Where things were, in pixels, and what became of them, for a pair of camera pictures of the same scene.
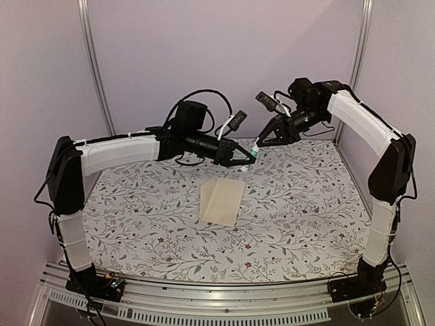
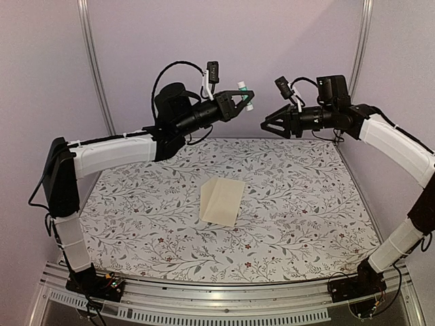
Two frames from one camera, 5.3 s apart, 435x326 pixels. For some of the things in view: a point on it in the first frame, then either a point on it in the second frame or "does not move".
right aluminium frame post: (360, 43) does not move
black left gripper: (224, 157) to (226, 104)
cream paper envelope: (219, 200) does not move
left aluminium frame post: (86, 21) does not move
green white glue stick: (254, 151) to (242, 87)
